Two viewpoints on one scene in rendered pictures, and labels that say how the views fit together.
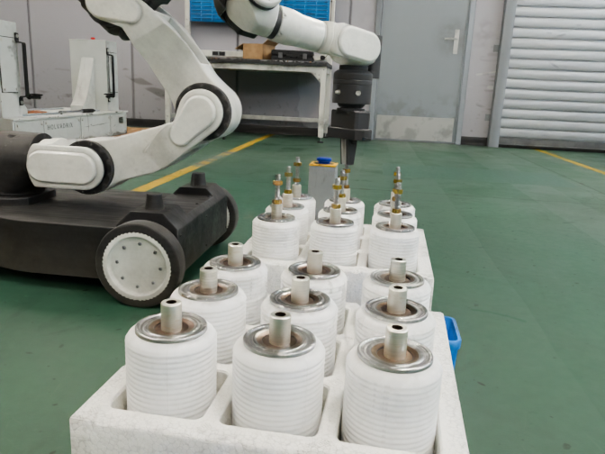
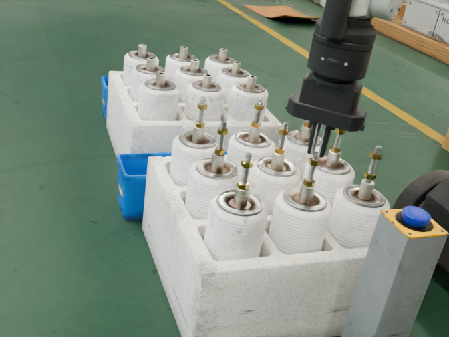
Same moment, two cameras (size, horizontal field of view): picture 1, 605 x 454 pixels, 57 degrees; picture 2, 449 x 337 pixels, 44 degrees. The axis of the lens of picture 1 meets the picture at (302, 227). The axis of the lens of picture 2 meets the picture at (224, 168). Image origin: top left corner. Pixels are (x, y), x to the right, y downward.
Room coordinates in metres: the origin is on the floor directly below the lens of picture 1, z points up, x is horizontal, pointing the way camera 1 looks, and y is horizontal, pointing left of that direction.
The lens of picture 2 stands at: (1.92, -0.65, 0.70)
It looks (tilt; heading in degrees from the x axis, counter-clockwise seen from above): 27 degrees down; 148
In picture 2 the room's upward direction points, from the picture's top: 9 degrees clockwise
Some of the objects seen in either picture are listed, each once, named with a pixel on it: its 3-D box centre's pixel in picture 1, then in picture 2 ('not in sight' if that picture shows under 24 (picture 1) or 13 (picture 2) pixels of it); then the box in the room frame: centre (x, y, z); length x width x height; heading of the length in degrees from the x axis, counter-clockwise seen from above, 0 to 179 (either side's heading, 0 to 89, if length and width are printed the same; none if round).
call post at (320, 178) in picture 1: (320, 221); (383, 307); (1.48, -0.05, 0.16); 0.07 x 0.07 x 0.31; 82
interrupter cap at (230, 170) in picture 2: (394, 214); (216, 168); (1.17, -0.20, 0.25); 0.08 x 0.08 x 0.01
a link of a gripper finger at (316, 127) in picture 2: (351, 151); (312, 134); (1.29, -0.11, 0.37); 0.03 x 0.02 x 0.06; 131
